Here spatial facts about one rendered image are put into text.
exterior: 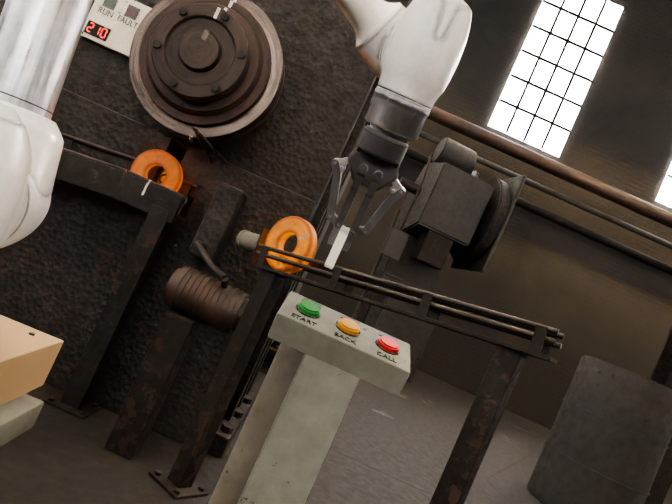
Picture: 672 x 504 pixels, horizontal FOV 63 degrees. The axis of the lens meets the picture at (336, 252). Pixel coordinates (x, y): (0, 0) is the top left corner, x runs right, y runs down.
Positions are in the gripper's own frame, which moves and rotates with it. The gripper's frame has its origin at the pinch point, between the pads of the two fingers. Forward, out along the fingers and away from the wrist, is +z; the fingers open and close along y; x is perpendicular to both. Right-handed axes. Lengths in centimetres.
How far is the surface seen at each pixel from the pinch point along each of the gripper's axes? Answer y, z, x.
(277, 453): -4.9, 33.1, 11.1
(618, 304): -394, 113, -687
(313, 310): -0.7, 11.6, 1.3
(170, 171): 57, 22, -73
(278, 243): 15, 22, -54
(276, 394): -0.8, 32.9, -3.9
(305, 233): 10, 16, -52
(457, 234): -107, 79, -486
